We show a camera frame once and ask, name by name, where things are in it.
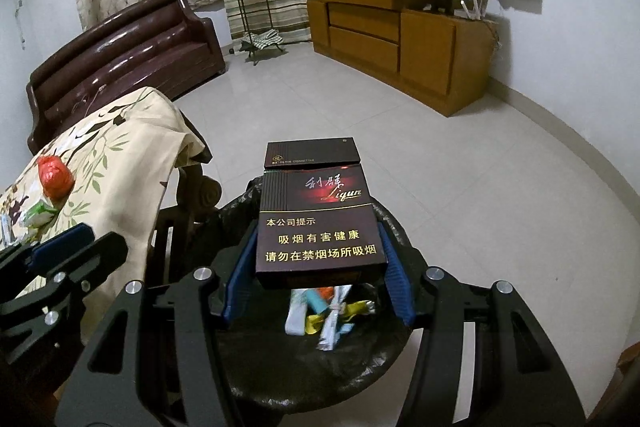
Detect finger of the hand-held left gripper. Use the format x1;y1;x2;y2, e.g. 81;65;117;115
30;223;96;268
42;231;130;308

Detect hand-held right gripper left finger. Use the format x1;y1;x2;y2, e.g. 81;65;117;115
52;224;261;427

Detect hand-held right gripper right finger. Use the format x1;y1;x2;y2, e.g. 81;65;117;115
377;223;586;427

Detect yellow wrapper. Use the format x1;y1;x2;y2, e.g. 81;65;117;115
306;299;377;337

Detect small white tube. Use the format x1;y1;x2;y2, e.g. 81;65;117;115
286;291;307;335

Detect dark cigarette box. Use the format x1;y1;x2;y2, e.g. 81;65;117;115
254;137;390;292

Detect trash bin black bag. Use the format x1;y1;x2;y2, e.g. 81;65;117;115
205;177;433;413

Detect green white wrapper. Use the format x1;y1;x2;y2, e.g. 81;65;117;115
20;199;58;228

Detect red plastic bag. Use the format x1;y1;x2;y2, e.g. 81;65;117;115
37;155;75;200

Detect dark carved wooden chair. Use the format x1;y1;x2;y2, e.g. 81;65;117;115
150;107;223;293

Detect beige floral printed blanket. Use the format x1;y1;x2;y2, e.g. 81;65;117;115
0;86;208;308

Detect dark brown leather sofa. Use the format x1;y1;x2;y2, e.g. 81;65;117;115
26;0;226;155

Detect wooden cabinet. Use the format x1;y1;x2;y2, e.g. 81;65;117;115
304;0;503;118

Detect striped cloth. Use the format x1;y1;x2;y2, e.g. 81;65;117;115
245;32;283;52

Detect white router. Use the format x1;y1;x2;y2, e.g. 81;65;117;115
457;0;490;22

